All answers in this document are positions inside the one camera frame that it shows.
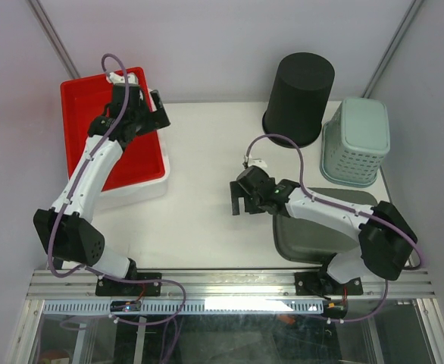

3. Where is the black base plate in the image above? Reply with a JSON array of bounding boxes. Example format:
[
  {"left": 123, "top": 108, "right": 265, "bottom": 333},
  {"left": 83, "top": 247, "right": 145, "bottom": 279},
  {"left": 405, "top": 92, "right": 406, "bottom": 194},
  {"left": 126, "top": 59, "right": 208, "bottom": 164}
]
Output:
[
  {"left": 294, "top": 271, "right": 364, "bottom": 298},
  {"left": 95, "top": 272, "right": 162, "bottom": 297}
]

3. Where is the white plastic bin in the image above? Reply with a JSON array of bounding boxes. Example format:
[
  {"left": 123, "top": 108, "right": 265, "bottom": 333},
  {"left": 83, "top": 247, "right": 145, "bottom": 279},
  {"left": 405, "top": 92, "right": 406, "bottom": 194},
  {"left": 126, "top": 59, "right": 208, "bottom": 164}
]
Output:
[{"left": 67, "top": 87, "right": 172, "bottom": 209}]

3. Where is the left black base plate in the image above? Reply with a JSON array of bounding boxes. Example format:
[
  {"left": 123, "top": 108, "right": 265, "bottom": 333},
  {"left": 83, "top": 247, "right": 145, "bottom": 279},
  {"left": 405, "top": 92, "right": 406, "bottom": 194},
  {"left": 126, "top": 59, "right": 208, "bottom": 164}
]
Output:
[{"left": 95, "top": 272, "right": 162, "bottom": 297}]

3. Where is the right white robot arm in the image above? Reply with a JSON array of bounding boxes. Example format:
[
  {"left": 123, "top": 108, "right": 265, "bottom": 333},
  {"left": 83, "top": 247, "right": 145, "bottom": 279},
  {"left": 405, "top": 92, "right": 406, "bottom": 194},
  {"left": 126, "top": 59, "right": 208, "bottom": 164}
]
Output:
[{"left": 230, "top": 166, "right": 417, "bottom": 297}]

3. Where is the aluminium frame post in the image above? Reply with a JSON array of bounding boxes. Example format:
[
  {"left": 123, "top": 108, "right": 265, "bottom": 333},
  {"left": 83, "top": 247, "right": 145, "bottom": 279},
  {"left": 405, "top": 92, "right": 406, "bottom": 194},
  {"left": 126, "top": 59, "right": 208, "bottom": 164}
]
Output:
[
  {"left": 26, "top": 0, "right": 80, "bottom": 79},
  {"left": 361, "top": 0, "right": 427, "bottom": 99}
]

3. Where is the large black plastic bucket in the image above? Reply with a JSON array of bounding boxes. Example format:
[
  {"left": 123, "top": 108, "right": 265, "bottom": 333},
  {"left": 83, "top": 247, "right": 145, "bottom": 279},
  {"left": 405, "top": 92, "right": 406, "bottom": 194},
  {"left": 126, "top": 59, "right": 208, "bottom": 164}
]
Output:
[{"left": 262, "top": 52, "right": 335, "bottom": 147}]

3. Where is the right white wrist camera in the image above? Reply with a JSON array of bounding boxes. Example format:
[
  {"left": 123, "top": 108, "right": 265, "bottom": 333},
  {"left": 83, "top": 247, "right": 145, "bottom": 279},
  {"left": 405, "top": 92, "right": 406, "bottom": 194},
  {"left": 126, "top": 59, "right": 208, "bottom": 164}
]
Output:
[{"left": 242, "top": 154, "right": 267, "bottom": 169}]

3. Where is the grey plastic tray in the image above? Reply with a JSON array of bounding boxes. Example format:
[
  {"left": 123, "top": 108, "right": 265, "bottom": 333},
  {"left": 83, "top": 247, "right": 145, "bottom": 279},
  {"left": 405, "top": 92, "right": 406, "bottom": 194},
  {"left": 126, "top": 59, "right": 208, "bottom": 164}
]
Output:
[{"left": 273, "top": 187, "right": 377, "bottom": 264}]

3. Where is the teal perforated plastic basket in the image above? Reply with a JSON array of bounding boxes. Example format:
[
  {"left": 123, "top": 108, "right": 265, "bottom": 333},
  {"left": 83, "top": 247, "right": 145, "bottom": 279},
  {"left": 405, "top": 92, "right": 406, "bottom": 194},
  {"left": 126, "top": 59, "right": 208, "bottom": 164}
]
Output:
[{"left": 320, "top": 98, "right": 390, "bottom": 188}]

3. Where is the left aluminium frame post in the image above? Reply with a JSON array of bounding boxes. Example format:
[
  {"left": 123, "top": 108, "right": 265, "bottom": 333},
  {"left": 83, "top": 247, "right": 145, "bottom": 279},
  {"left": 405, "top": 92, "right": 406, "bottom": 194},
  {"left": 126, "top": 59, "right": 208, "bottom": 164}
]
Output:
[{"left": 26, "top": 0, "right": 80, "bottom": 79}]

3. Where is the right aluminium frame post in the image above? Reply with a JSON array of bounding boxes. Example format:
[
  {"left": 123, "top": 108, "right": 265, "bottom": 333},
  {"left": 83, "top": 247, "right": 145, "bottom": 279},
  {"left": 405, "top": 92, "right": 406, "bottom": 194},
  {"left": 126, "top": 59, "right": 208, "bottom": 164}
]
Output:
[{"left": 361, "top": 0, "right": 427, "bottom": 99}]

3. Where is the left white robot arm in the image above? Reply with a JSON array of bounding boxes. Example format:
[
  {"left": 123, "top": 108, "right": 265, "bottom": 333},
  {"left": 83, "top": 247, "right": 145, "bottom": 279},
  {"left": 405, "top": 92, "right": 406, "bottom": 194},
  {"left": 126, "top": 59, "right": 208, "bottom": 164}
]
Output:
[{"left": 33, "top": 83, "right": 170, "bottom": 295}]

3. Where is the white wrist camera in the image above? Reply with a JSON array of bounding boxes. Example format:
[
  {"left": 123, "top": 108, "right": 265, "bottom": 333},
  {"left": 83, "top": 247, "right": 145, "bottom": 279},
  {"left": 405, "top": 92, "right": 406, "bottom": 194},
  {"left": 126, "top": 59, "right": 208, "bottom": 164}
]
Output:
[
  {"left": 242, "top": 154, "right": 267, "bottom": 169},
  {"left": 106, "top": 72, "right": 139, "bottom": 86}
]

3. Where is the white slotted cable duct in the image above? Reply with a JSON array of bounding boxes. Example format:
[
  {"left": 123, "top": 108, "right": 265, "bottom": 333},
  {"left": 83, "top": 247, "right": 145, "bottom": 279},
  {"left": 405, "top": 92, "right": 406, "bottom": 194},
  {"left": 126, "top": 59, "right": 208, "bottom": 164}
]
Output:
[{"left": 43, "top": 297, "right": 324, "bottom": 315}]

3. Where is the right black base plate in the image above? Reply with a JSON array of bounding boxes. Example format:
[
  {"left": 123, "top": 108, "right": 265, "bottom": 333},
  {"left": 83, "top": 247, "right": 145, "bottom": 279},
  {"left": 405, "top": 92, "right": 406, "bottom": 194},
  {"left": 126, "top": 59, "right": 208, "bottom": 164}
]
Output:
[{"left": 294, "top": 271, "right": 364, "bottom": 298}]

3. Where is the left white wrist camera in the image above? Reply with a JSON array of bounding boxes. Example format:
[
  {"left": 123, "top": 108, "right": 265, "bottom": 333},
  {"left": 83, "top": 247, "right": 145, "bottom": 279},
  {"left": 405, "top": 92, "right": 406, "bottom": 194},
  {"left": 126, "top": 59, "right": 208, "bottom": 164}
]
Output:
[{"left": 106, "top": 72, "right": 139, "bottom": 86}]

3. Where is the red plastic tray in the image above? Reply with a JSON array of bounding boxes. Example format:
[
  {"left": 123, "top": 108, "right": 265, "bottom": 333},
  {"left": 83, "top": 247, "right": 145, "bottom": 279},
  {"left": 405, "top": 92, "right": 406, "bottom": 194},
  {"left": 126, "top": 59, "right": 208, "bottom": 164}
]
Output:
[{"left": 60, "top": 74, "right": 167, "bottom": 191}]

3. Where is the aluminium mounting rail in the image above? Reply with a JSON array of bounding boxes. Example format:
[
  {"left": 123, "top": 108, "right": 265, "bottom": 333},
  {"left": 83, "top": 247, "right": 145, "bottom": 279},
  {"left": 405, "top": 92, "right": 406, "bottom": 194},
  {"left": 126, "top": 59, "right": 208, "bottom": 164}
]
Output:
[{"left": 27, "top": 269, "right": 436, "bottom": 300}]

